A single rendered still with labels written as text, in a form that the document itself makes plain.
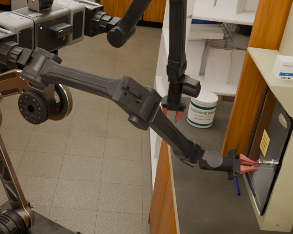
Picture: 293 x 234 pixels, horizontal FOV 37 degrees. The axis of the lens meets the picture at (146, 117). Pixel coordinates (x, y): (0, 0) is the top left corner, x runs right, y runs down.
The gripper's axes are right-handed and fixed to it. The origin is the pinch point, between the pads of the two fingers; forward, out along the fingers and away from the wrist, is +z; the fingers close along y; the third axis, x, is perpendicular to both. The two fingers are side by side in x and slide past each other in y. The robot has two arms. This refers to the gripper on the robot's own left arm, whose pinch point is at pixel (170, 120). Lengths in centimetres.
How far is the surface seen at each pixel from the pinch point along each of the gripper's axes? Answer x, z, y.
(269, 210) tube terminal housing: -45, 7, 33
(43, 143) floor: 136, 108, -79
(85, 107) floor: 201, 108, -52
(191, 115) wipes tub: 25.9, 10.5, 13.6
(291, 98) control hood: -46, -37, 29
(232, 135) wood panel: -8.3, -0.1, 25.4
